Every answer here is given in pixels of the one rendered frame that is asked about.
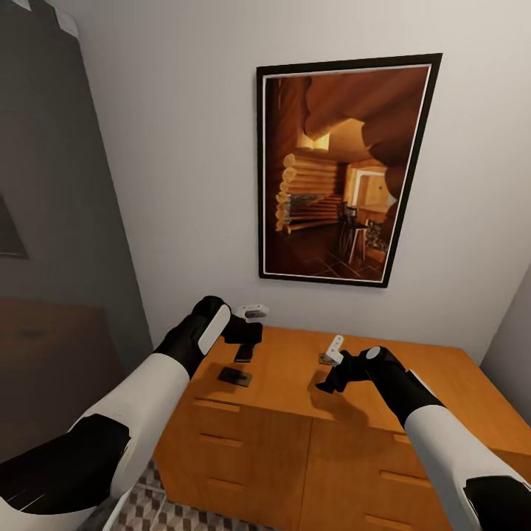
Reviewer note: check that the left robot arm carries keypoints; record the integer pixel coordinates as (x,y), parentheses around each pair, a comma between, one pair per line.
(58,485)

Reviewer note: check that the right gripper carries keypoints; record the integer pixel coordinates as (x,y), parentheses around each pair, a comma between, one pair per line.
(339,376)

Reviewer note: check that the mousetrap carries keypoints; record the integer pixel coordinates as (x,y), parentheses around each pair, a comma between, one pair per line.
(234,376)
(245,353)
(323,360)

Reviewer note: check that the picture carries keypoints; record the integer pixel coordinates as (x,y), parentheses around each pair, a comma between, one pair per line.
(337,148)

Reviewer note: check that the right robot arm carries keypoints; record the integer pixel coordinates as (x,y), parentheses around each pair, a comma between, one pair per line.
(477,490)

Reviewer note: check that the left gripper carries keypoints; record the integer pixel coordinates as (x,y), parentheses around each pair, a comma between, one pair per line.
(249,332)

